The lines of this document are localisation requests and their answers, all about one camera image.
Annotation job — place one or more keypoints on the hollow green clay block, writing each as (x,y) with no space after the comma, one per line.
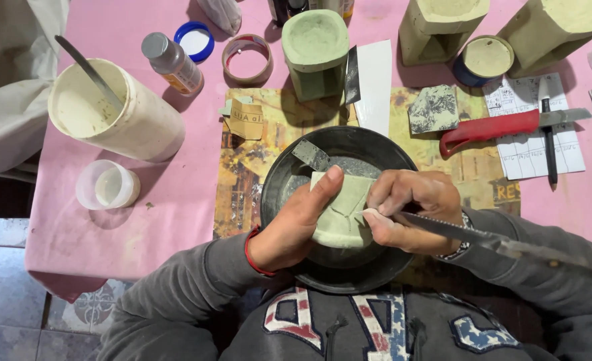
(439,30)

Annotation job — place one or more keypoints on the white gridded paper sheet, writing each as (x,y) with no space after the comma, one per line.
(526,155)

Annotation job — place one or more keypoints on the white cloth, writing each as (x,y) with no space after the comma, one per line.
(10,85)

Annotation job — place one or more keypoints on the printed yellow placemat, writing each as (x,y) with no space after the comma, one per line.
(248,170)

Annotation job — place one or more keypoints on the torn cardboard piece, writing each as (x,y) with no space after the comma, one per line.
(246,120)

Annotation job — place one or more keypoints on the bottle with grey cap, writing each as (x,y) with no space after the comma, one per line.
(173,62)

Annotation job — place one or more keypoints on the pink tablecloth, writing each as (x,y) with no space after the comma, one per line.
(175,210)

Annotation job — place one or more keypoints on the blue and white lid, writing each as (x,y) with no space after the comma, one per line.
(194,41)

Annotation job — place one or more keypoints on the white plastic tub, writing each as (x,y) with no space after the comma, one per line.
(140,125)

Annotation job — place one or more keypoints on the green clay pot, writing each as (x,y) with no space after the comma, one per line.
(316,55)

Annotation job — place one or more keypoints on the brown tape roll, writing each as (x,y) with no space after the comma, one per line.
(264,70)

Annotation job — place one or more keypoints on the flat metal blade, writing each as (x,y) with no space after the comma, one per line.
(352,75)

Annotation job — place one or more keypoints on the white paper strip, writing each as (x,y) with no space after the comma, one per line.
(376,85)

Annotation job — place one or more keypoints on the dark glass bottle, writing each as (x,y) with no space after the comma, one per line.
(286,10)

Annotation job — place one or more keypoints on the blue jar with green paste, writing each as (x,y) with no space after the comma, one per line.
(486,57)

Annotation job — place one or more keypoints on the large green clay block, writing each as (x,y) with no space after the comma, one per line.
(551,35)

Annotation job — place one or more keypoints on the small metal scraper blade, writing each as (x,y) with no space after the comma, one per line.
(311,154)

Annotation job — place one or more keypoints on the person's left hand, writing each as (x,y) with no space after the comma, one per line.
(286,235)

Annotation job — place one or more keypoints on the grey green sandpaper piece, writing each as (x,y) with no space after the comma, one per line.
(433,109)

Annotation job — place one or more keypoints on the black round bowl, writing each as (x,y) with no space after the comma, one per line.
(356,145)

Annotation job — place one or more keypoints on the small translucent plastic cup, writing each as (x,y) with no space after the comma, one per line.
(108,185)

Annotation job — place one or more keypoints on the grey printed hoodie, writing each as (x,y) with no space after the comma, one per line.
(376,326)

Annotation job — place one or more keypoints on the pale green clay piece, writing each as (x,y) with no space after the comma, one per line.
(341,215)

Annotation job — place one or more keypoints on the clear plastic bag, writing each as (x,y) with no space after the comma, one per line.
(223,15)

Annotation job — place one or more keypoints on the metal spatula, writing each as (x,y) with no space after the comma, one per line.
(93,75)

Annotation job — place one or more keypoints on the person's right hand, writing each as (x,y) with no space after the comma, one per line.
(426,220)

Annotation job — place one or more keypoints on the bottle with orange label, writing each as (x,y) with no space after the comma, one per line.
(333,6)

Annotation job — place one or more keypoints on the long steel carving knife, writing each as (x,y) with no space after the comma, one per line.
(476,236)

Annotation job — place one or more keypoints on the black pen tool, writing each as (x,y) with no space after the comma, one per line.
(550,150)

